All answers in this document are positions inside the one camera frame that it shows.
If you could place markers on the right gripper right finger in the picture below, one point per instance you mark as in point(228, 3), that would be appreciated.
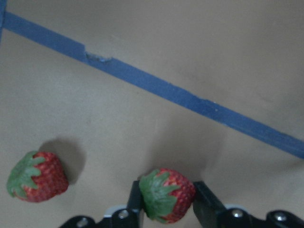
point(212, 213)

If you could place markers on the red strawberry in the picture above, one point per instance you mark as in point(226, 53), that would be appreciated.
point(167, 195)
point(37, 177)

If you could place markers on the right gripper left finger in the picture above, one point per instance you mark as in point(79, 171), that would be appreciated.
point(129, 215)

